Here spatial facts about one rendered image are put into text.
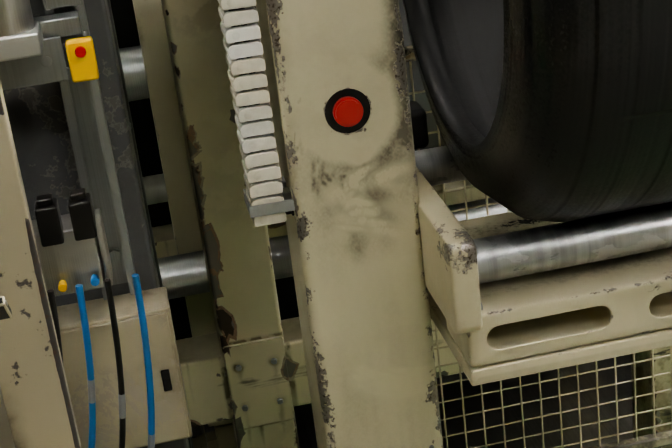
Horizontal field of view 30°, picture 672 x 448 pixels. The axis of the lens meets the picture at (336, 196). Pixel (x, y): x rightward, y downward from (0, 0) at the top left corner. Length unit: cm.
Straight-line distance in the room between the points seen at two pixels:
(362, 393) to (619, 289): 30
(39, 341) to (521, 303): 49
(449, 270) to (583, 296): 15
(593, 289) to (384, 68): 30
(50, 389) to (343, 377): 43
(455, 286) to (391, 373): 19
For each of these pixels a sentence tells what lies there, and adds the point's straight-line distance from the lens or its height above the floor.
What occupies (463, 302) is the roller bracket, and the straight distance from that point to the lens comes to 121.
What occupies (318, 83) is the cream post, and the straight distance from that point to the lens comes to 122.
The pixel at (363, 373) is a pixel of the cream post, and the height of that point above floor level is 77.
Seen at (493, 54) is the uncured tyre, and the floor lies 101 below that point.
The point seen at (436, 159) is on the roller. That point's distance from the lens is 150.
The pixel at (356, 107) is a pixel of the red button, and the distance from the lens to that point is 123.
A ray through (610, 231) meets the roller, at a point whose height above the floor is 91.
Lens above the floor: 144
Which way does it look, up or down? 22 degrees down
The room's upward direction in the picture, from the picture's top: 7 degrees counter-clockwise
